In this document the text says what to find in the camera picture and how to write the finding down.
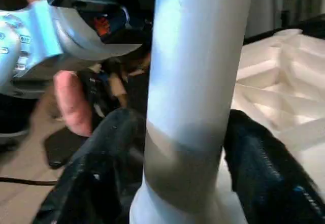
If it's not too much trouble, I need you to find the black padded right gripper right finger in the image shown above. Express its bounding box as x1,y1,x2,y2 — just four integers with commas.
222,109,325,224

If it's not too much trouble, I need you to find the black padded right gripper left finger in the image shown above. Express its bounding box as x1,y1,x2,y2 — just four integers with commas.
34,107,147,224

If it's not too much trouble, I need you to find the white plastic table top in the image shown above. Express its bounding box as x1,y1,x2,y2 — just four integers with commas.
217,28,325,209

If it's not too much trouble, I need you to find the white plastic table leg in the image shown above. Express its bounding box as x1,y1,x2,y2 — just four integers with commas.
129,0,256,224

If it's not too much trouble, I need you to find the pink rounded object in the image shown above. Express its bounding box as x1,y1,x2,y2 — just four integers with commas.
53,70,92,137

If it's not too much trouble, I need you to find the thin black floor cable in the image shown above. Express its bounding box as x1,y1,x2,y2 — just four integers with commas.
0,176,58,186

